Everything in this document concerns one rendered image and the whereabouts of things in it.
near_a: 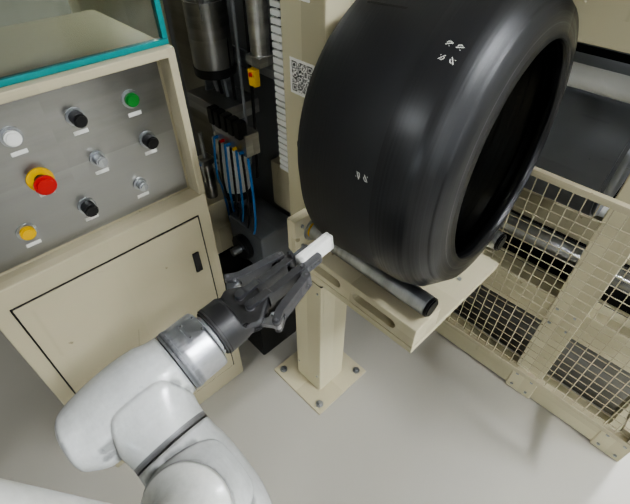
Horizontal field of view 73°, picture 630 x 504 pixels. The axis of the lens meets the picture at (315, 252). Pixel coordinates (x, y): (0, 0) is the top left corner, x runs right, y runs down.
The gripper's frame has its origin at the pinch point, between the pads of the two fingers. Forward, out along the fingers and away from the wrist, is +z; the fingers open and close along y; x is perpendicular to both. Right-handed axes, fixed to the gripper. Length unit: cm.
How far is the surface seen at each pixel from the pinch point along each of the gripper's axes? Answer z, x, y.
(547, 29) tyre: 36.9, -23.4, -11.7
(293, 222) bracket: 12.4, 17.4, 22.5
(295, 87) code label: 26.8, -5.7, 32.9
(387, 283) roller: 15.6, 21.8, -2.4
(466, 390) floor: 53, 119, -15
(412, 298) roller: 15.9, 21.6, -8.7
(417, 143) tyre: 13.0, -16.7, -8.5
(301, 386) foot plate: 7, 111, 31
